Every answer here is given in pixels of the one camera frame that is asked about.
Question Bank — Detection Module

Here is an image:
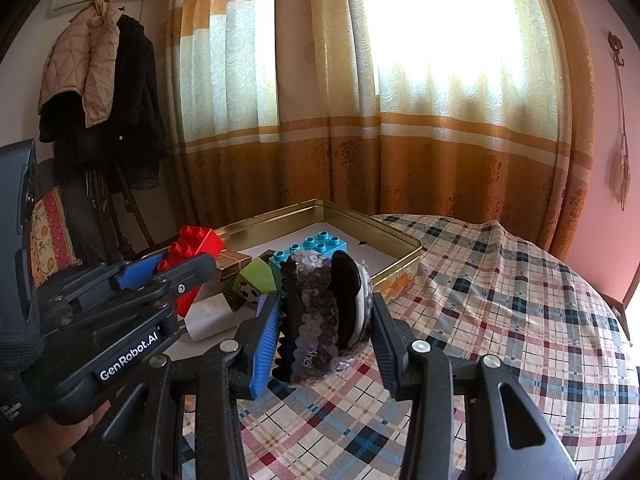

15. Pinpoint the black sequin hair accessory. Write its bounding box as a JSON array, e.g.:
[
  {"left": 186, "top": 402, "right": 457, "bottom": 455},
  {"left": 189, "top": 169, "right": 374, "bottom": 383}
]
[{"left": 272, "top": 251, "right": 375, "bottom": 386}]

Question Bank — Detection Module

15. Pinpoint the colourful patterned cushion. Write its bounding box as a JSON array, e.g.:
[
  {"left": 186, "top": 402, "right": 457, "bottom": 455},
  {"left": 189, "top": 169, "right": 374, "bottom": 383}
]
[{"left": 29, "top": 186, "right": 83, "bottom": 288}]

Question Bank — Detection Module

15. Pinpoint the hanging tassel cord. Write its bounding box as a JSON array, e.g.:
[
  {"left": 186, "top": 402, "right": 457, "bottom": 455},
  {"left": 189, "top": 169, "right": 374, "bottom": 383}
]
[{"left": 607, "top": 60, "right": 632, "bottom": 211}]

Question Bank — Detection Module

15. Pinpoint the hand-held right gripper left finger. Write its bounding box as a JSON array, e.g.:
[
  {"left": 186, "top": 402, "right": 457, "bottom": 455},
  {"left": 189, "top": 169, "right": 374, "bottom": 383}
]
[{"left": 85, "top": 292, "right": 282, "bottom": 480}]

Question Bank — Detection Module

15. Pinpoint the gold metal tin box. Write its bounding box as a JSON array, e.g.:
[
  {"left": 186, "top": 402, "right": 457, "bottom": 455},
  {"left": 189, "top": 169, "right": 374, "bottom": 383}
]
[{"left": 150, "top": 199, "right": 422, "bottom": 293}]

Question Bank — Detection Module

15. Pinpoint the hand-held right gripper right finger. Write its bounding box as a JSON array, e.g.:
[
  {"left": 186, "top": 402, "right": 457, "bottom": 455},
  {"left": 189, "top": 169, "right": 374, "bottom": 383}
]
[{"left": 370, "top": 292, "right": 583, "bottom": 480}]

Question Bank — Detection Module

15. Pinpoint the person's left hand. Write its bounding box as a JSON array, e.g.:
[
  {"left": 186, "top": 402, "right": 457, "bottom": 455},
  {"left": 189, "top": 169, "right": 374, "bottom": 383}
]
[{"left": 0, "top": 310, "right": 49, "bottom": 377}]

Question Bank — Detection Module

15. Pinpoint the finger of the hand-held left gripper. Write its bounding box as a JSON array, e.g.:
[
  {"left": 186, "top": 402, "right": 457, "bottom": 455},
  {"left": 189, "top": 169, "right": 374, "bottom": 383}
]
[
  {"left": 35, "top": 257, "right": 168, "bottom": 316},
  {"left": 50, "top": 253, "right": 218, "bottom": 346}
]

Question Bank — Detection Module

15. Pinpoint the beige quilted jacket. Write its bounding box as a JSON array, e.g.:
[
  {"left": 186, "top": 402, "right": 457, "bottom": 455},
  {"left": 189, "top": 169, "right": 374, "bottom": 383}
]
[{"left": 37, "top": 0, "right": 121, "bottom": 128}]

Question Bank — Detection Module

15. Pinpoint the metal wall hook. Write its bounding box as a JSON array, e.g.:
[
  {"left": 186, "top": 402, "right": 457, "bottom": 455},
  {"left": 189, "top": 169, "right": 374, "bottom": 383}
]
[{"left": 607, "top": 30, "right": 626, "bottom": 68}]

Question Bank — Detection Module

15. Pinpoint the person's left forearm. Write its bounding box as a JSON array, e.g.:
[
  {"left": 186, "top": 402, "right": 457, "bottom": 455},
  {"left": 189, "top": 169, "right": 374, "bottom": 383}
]
[{"left": 12, "top": 402, "right": 108, "bottom": 480}]

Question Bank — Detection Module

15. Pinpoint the black coat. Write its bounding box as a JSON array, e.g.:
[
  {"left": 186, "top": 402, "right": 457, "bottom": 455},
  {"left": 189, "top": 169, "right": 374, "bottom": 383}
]
[{"left": 39, "top": 14, "right": 168, "bottom": 191}]

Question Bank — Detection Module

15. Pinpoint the dark wooden chair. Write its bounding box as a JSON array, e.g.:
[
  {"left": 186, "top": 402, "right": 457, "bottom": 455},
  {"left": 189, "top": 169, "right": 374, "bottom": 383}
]
[{"left": 597, "top": 290, "right": 632, "bottom": 341}]

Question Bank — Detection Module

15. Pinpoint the orange and cream curtain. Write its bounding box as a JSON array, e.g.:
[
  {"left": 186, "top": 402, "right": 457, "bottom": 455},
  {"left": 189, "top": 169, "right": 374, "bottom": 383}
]
[{"left": 160, "top": 0, "right": 593, "bottom": 261}]

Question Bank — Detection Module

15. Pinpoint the white charger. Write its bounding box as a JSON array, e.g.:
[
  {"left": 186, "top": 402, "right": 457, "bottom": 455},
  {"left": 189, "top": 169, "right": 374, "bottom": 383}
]
[{"left": 184, "top": 294, "right": 239, "bottom": 342}]

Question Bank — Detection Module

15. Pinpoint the red building block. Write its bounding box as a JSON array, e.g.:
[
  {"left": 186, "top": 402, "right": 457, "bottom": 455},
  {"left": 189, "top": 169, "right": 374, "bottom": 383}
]
[{"left": 159, "top": 225, "right": 226, "bottom": 319}]

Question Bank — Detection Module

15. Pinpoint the blue building block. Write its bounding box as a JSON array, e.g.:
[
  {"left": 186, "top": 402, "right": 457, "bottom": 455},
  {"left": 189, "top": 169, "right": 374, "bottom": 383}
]
[{"left": 269, "top": 231, "right": 348, "bottom": 286}]

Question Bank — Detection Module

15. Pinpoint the copper coloured box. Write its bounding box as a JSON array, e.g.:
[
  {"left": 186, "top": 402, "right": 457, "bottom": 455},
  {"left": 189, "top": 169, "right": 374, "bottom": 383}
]
[{"left": 212, "top": 249, "right": 253, "bottom": 283}]

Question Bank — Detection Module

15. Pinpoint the green cube with ball print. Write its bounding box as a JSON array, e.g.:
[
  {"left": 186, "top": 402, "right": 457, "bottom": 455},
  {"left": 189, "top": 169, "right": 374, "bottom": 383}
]
[{"left": 224, "top": 257, "right": 278, "bottom": 307}]

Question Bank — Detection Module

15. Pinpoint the wooden coat stand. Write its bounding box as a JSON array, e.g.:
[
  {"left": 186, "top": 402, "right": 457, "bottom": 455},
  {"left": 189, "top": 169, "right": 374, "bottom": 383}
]
[{"left": 85, "top": 165, "right": 151, "bottom": 266}]

